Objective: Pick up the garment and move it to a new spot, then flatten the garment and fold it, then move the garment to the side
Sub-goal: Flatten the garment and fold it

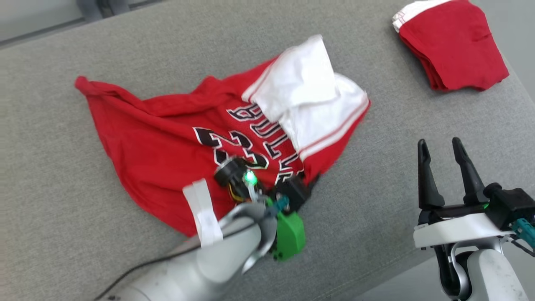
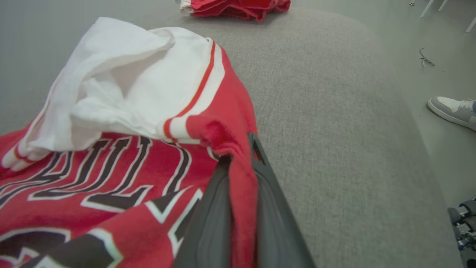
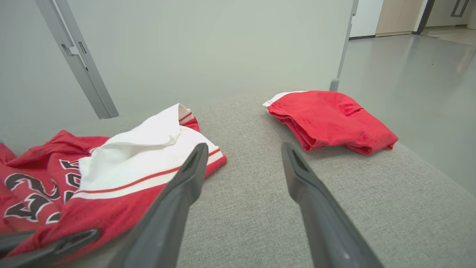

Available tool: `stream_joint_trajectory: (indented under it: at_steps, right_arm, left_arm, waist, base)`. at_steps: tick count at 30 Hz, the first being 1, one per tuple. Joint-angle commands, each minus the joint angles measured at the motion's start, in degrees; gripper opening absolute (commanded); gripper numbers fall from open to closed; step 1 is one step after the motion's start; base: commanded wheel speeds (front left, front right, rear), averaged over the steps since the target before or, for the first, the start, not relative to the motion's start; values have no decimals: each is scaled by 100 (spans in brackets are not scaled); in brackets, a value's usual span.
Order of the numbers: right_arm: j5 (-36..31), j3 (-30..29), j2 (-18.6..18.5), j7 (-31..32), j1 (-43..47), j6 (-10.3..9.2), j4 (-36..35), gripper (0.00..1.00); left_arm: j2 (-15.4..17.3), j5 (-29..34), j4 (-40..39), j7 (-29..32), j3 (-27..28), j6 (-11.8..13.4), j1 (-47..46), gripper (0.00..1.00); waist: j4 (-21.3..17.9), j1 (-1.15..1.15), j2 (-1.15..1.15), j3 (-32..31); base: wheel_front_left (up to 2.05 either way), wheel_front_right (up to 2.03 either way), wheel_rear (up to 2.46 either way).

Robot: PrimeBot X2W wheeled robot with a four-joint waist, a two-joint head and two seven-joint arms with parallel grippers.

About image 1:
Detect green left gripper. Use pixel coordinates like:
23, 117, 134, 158
214, 158, 322, 262

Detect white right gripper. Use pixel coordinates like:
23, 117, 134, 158
413, 137, 519, 250

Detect red shorts white band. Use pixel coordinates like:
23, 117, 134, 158
392, 0, 510, 92

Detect red Bulls jersey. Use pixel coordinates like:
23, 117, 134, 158
74, 35, 371, 237

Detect white tape strip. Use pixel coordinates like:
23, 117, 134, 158
183, 179, 223, 248

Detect teal left cable connector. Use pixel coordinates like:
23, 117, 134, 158
267, 196, 290, 212

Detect teal cable connector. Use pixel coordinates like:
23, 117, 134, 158
511, 218, 535, 248
267, 196, 290, 212

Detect teal right cable connector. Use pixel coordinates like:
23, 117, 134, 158
511, 218, 535, 248

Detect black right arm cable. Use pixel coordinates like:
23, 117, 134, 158
508, 238, 535, 258

